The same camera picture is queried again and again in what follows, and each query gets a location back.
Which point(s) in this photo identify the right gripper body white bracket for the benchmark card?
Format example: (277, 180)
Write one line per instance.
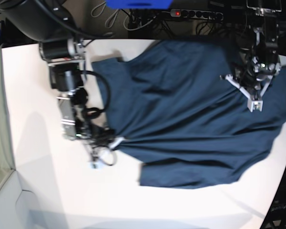
(102, 153)

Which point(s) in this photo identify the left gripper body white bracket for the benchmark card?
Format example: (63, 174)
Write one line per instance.
(252, 86)

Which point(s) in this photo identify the dark blue t-shirt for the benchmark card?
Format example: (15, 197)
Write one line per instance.
(189, 128)

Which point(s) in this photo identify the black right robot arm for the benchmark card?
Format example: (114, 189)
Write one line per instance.
(61, 46)

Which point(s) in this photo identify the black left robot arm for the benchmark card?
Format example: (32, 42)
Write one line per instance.
(261, 63)

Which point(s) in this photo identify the black power strip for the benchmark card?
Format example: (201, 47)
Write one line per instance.
(197, 14)

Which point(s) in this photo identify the blue plastic bin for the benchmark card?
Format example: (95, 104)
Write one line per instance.
(139, 4)

